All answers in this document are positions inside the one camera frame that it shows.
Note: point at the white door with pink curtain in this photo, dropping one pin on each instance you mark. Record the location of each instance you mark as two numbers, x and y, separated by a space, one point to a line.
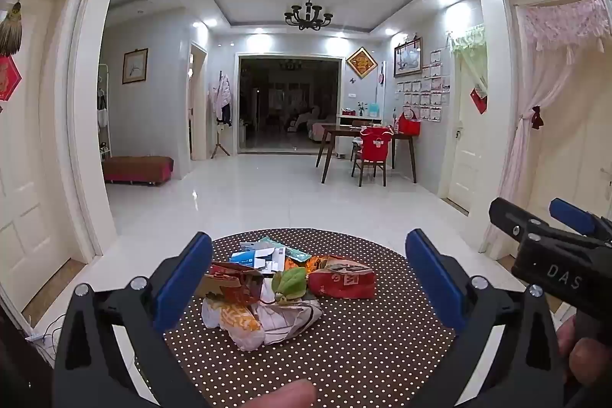
585 140

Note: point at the white cabinet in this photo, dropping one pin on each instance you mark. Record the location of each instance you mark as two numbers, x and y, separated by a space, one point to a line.
346 119

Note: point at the person's left hand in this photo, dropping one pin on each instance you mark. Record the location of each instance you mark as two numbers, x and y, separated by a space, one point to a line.
287 396

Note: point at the group of wall certificates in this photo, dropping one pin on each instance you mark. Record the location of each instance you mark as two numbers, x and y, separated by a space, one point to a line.
432 87

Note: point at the red snack bag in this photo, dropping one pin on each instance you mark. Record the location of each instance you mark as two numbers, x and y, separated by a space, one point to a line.
342 286

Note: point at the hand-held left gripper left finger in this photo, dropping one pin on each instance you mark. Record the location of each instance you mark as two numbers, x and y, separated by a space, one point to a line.
184 279

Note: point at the red brown wrapper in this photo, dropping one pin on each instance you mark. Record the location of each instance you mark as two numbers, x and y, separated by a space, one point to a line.
234 281

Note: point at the green door valance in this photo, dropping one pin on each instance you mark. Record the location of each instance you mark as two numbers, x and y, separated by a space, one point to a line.
468 36

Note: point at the green crumpled wrapper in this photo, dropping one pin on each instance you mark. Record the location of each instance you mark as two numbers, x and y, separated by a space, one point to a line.
291 281

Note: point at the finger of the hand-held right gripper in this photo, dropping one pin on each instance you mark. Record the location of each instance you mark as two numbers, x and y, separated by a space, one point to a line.
507 217
571 211

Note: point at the wooden chair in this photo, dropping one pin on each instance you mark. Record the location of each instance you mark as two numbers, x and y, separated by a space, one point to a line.
366 171

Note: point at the white flattened cardboard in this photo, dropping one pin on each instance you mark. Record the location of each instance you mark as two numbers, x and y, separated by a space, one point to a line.
272 257

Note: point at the red diamond wall ornament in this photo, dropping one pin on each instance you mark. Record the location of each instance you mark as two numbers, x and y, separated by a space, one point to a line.
362 64

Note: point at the light blue appliance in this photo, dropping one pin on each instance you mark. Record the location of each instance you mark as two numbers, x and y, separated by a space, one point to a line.
374 108

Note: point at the straw broom ornament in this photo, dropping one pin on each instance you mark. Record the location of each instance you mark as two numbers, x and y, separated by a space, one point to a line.
10 33

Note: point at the small framed wall picture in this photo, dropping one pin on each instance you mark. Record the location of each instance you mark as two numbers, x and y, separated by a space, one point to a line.
135 66

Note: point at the red diamond door ornament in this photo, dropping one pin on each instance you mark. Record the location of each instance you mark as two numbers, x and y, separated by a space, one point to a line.
7 78

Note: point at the red brown bench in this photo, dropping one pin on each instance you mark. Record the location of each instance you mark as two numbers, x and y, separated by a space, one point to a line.
136 169

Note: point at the red envelope door ornament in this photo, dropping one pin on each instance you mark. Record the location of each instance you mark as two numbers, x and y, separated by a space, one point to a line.
478 99

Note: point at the white door with green valance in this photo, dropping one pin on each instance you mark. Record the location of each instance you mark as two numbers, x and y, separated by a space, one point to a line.
466 150

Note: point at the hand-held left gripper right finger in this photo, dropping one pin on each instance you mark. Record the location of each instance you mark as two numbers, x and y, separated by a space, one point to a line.
435 279

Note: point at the white orange plastic wrapper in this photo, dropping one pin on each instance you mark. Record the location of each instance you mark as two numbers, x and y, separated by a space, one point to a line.
239 322

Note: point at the white paper wrapper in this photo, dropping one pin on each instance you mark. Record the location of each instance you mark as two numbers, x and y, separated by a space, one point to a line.
287 319

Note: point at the red bow tie-back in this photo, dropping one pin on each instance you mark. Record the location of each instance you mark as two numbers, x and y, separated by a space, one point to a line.
537 116

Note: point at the white coat rack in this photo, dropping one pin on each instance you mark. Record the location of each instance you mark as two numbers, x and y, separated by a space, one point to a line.
103 116

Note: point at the wooden dining table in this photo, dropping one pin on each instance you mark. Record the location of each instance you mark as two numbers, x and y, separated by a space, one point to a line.
344 131

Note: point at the person's right hand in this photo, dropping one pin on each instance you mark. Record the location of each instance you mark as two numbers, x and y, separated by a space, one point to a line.
590 358

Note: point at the teal wrapper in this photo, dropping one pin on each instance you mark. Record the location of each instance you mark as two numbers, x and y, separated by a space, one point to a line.
296 254

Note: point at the large framed wall picture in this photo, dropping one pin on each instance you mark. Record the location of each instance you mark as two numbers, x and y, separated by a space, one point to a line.
408 56

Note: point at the white door with red ornament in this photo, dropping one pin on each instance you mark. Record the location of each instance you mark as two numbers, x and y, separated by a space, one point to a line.
28 178

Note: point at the wooden clothes stand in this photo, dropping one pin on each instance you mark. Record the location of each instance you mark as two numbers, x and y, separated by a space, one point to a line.
220 142

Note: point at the red hanging paddle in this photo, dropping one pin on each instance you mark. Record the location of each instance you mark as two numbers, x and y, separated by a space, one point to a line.
381 76

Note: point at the white sofa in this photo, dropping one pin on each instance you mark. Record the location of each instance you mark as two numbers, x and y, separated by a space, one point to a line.
308 120

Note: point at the hanging clothes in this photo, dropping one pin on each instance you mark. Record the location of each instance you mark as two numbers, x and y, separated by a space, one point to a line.
222 97

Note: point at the brown polka-dot tablecloth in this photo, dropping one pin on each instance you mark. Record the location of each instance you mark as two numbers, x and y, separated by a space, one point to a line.
363 341

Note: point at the black chandelier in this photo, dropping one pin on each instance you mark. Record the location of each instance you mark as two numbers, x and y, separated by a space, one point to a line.
308 13

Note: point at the pink curtain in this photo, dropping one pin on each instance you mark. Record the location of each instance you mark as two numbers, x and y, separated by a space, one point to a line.
550 68

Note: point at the red chair cover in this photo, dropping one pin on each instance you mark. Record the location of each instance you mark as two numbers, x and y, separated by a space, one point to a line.
376 146

